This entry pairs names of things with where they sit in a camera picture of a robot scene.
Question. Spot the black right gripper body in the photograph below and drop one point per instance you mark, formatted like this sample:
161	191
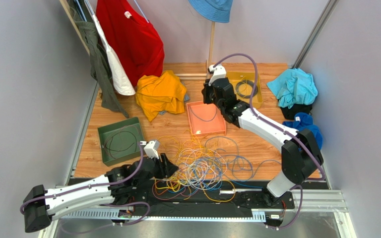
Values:
211	93

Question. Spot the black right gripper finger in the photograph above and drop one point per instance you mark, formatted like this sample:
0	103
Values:
207	93
208	82

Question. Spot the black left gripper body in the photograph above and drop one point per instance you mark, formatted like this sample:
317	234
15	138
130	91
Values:
156	172

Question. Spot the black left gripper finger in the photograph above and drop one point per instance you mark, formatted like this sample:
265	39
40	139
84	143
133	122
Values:
166	172
165	162

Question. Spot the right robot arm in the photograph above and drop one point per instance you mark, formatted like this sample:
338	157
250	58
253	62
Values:
300	153

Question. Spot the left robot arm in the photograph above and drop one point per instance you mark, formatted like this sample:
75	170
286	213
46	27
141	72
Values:
42	206

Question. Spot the wooden hat stand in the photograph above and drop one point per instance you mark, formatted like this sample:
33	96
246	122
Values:
201	76

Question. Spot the yellow plastic tray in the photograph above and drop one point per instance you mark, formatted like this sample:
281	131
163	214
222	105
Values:
245	88

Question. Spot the pink plastic tray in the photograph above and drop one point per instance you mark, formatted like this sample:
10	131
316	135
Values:
205	119

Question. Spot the yellow shirt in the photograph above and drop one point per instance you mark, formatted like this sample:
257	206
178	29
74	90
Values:
164	93

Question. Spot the green plastic tray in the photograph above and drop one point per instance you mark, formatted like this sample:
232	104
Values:
119	142

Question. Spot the black cloth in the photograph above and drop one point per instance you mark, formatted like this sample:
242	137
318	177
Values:
289	113

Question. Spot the blue bucket hat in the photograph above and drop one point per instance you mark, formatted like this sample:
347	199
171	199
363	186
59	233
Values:
213	10

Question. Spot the cyan cloth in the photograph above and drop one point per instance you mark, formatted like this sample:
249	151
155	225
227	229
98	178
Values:
294	86

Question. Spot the red shirt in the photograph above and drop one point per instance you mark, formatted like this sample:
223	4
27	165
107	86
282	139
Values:
135	41

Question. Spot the white garment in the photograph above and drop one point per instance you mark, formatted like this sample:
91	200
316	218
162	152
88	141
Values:
121	82

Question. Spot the dark blue towel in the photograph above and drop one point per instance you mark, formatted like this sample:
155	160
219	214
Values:
303	121

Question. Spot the olive green garment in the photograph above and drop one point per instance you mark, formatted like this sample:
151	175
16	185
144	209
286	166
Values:
81	13

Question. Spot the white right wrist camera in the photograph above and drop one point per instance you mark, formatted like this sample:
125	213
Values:
217	71

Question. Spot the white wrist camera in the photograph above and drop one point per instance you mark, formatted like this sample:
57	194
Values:
150	148
217	71

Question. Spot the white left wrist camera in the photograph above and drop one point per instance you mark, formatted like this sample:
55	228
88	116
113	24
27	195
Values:
150	148

